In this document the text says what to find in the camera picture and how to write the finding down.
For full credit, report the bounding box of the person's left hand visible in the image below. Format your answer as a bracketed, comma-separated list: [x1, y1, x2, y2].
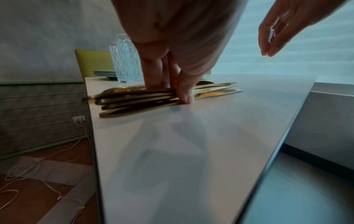
[110, 0, 250, 105]

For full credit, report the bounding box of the person's right hand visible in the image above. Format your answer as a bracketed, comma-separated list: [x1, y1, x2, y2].
[258, 0, 354, 58]

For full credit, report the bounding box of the white window blind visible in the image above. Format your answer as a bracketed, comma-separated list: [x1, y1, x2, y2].
[213, 0, 354, 77]

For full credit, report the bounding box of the white window sill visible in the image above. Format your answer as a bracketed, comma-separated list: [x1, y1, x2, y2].
[309, 82, 354, 97]

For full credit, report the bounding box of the green padded bench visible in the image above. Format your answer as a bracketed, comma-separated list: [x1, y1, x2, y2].
[75, 48, 213, 82]

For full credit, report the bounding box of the white floor cable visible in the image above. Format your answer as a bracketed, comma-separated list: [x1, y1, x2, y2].
[0, 121, 93, 211]

